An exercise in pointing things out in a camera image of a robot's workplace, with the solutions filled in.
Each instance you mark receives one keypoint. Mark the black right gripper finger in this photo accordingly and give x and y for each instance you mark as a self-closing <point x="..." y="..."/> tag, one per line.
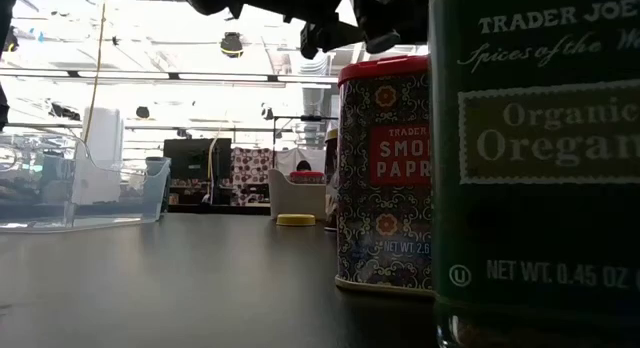
<point x="315" y="38"/>
<point x="382" y="42"/>

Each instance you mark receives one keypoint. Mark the red lid smoked paprika tin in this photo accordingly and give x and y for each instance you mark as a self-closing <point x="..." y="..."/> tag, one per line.
<point x="385" y="188"/>
<point x="306" y="177"/>

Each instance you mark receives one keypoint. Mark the yellow lid dark spice jar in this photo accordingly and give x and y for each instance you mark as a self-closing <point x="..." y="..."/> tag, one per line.
<point x="331" y="163"/>
<point x="296" y="220"/>

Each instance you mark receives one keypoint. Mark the green lid oregano spice jar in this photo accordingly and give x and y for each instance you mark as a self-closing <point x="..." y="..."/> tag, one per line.
<point x="535" y="213"/>

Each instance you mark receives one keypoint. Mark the black hanging equipment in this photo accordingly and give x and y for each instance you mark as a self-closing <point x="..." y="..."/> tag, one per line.
<point x="65" y="111"/>
<point x="142" y="112"/>
<point x="267" y="113"/>

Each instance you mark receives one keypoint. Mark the person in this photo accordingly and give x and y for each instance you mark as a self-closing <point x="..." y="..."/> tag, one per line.
<point x="303" y="166"/>

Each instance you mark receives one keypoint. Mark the red white patterned cloth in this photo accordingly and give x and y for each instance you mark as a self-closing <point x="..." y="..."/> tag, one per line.
<point x="250" y="168"/>

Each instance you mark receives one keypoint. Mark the white plastic storage bin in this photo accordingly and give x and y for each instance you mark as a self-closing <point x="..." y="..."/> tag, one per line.
<point x="295" y="200"/>

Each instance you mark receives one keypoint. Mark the black monitor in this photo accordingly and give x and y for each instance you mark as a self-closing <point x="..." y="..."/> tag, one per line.
<point x="195" y="155"/>

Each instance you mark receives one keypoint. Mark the long ceiling light strip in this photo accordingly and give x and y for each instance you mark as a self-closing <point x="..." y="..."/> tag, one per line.
<point x="125" y="75"/>

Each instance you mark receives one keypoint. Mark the white column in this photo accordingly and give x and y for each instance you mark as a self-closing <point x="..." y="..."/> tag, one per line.
<point x="107" y="133"/>

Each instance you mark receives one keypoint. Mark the clear plastic storage bin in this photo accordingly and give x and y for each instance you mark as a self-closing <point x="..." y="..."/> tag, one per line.
<point x="100" y="208"/>

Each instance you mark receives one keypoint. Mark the silver ventilation duct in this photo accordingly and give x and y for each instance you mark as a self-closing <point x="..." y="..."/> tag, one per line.
<point x="314" y="100"/>

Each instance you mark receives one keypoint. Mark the black overhead camera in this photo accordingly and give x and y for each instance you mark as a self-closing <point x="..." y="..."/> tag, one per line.
<point x="231" y="44"/>
<point x="9" y="38"/>

